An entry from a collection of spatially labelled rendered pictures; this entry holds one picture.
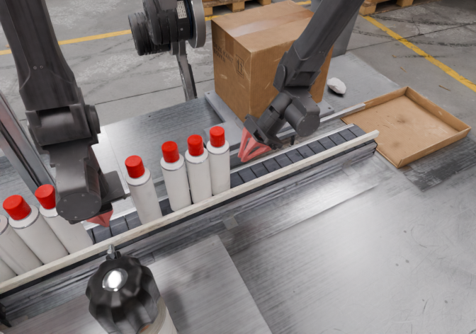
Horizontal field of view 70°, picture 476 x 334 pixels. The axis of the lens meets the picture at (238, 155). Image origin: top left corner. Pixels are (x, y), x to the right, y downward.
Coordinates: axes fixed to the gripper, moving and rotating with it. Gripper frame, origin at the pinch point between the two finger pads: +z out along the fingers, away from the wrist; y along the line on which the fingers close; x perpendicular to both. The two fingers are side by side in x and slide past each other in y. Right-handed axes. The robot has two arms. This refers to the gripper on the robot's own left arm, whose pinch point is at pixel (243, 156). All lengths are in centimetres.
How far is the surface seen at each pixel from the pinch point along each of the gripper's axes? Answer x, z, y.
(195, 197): -7.8, 13.0, 2.8
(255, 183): 3.7, 3.3, 5.4
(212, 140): -13.4, -2.7, 1.7
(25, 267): -36, 37, 4
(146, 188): -22.4, 11.5, 3.9
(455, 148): 59, -33, 16
